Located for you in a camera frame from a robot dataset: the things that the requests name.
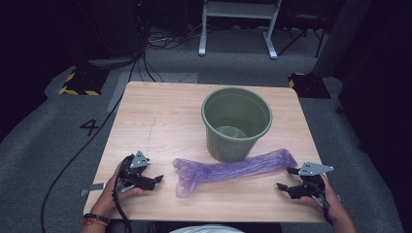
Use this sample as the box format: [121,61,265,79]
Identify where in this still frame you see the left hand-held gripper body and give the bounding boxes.
[118,150,157,192]

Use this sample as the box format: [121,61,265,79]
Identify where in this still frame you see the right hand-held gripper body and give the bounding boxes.
[289,161,335,200]

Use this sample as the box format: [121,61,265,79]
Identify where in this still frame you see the purple plastic bag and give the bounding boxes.
[172,148,299,199]

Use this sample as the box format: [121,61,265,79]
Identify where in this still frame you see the green plastic bin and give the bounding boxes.
[200,86,274,163]

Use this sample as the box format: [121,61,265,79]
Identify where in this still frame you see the person's right hand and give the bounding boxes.
[299,174,350,226]

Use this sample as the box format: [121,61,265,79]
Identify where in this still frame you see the person's left hand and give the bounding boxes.
[86,160,145,220]

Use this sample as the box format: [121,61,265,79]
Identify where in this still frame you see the black yellow striped base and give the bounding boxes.
[57,68,110,97]
[288,72,332,100]

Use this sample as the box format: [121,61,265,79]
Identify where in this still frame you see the black tripod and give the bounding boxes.
[277,13,326,58]

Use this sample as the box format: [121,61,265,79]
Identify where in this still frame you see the grey curtain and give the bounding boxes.
[311,0,373,79]

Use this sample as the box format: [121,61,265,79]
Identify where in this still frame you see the white metal stand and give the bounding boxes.
[197,0,283,60]

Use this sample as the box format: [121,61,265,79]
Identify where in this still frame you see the right hand-held gripper cable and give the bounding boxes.
[309,181,334,226]

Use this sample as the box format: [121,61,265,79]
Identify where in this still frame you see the hand-held gripper cable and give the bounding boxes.
[309,181,334,226]
[111,154,134,233]

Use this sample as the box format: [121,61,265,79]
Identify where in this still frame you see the left hand-held gripper cable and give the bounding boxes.
[111,154,134,233]

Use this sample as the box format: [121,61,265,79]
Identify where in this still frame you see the beaded bracelets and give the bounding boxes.
[81,213,112,227]

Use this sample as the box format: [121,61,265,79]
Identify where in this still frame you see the black floor cable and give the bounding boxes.
[40,52,147,233]

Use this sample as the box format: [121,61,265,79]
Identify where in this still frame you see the tangle of floor cables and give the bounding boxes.
[145,23,204,51]

